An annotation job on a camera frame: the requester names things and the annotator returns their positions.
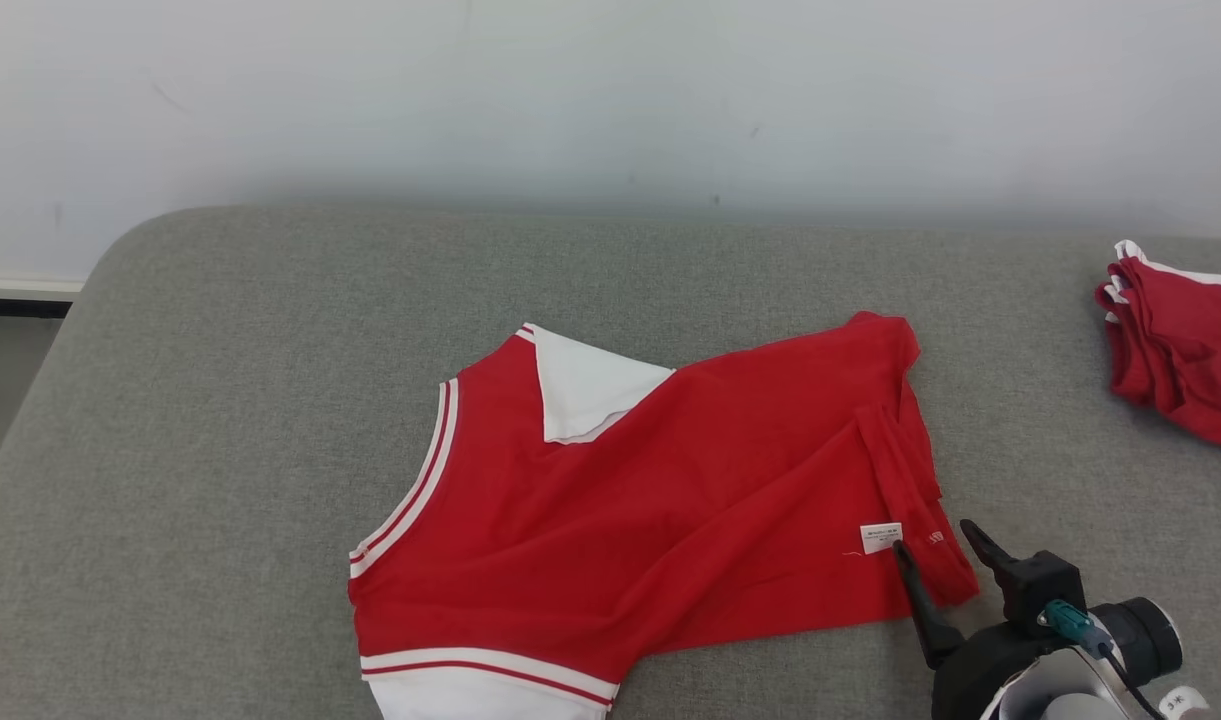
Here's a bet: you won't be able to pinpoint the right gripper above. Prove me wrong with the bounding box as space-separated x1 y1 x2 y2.
890 519 1087 720

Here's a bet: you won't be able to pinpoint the red jersey with white collar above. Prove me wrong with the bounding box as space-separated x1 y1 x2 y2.
348 311 981 720

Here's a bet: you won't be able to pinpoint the red shorts with white stripes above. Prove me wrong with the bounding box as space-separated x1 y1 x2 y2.
1095 240 1221 451

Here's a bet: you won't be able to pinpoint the grey fabric sofa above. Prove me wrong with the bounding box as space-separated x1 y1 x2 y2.
0 205 1221 720

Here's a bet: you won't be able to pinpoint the white baseboard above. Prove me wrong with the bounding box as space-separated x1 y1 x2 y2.
0 275 86 301

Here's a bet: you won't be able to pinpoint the black cable with teal plug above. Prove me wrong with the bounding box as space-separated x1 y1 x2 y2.
1036 598 1166 720

